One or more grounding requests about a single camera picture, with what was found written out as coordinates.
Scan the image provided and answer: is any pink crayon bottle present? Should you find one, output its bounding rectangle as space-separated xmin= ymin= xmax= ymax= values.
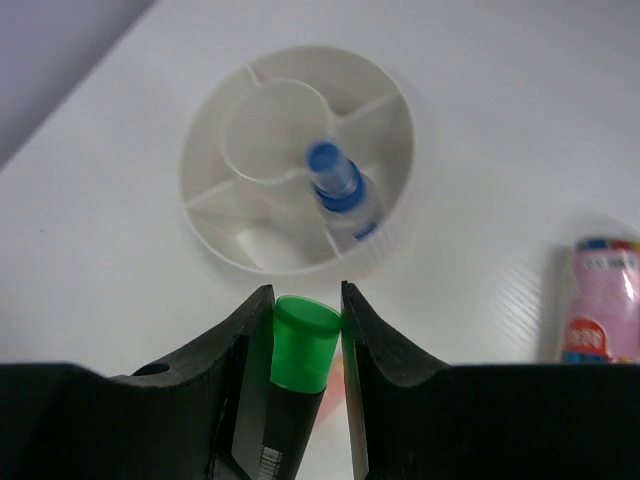
xmin=559 ymin=237 xmax=639 ymax=364

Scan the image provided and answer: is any pink pencil-shaped highlighter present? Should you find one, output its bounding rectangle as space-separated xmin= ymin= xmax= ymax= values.
xmin=315 ymin=354 xmax=345 ymax=427

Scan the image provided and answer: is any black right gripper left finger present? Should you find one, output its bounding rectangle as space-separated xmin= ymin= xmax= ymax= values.
xmin=1 ymin=285 xmax=274 ymax=479

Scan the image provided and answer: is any white round pen holder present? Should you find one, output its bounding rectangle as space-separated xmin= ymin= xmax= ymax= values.
xmin=178 ymin=45 xmax=415 ymax=278

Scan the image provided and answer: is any black green highlighter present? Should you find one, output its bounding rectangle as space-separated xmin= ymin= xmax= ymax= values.
xmin=235 ymin=295 xmax=341 ymax=479

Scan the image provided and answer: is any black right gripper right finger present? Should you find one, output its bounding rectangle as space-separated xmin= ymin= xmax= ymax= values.
xmin=341 ymin=282 xmax=639 ymax=479

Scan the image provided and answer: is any blue capped glue bottle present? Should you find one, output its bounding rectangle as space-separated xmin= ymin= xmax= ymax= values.
xmin=305 ymin=140 xmax=384 ymax=255

